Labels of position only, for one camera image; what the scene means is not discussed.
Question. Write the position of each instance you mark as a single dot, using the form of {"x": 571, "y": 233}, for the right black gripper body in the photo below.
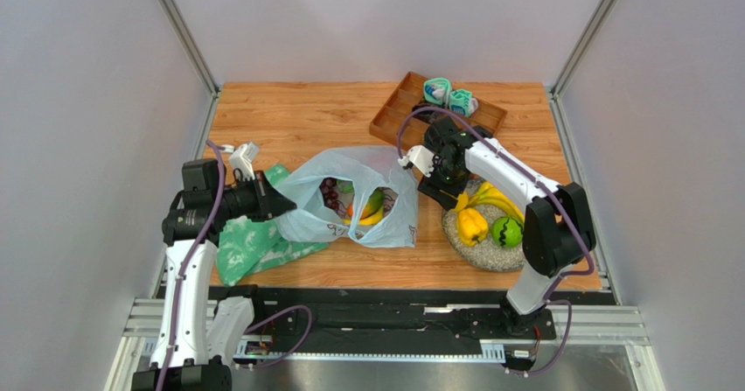
{"x": 436, "y": 185}

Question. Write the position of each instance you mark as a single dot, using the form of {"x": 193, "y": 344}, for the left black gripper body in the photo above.
{"x": 253, "y": 200}

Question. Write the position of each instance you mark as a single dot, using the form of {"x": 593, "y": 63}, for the yellow fake bell pepper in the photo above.
{"x": 471, "y": 226}

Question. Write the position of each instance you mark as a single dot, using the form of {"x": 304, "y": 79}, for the yellow fake banana bunch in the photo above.
{"x": 487, "y": 194}

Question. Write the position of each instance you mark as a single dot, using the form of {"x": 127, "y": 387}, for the green fake watermelon ball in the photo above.
{"x": 507, "y": 232}

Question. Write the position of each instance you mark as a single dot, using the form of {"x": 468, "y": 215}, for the red green fake mango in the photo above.
{"x": 373, "y": 204}

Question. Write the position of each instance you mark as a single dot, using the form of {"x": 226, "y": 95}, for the translucent printed plastic bag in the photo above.
{"x": 359, "y": 171}

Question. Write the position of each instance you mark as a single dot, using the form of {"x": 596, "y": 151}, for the single yellow fake banana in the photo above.
{"x": 371, "y": 218}

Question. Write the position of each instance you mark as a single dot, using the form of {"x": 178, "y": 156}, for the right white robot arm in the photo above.
{"x": 558, "y": 230}

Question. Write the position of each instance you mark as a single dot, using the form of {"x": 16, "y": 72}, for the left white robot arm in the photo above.
{"x": 192, "y": 353}

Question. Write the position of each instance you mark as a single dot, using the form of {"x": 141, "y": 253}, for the dark red fake grapes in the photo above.
{"x": 330, "y": 193}

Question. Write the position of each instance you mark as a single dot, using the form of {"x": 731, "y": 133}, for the teal white rolled sock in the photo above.
{"x": 437, "y": 91}
{"x": 462, "y": 102}

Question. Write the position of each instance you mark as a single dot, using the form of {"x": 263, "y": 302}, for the green white folded cloth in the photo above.
{"x": 247, "y": 247}

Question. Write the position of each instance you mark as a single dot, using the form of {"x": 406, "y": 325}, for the brown wooden compartment tray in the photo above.
{"x": 408, "y": 96}

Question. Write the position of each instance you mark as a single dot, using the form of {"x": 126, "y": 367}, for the speckled round plate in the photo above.
{"x": 487, "y": 254}

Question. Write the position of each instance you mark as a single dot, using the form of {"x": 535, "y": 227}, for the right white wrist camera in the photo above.
{"x": 419, "y": 157}

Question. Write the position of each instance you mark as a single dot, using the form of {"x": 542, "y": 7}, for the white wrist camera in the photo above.
{"x": 419, "y": 157}
{"x": 241, "y": 161}

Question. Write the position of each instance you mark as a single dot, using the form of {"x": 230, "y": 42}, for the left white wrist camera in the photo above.
{"x": 241, "y": 161}

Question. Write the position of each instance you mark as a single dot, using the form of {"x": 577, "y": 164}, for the aluminium frame rail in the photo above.
{"x": 582, "y": 341}

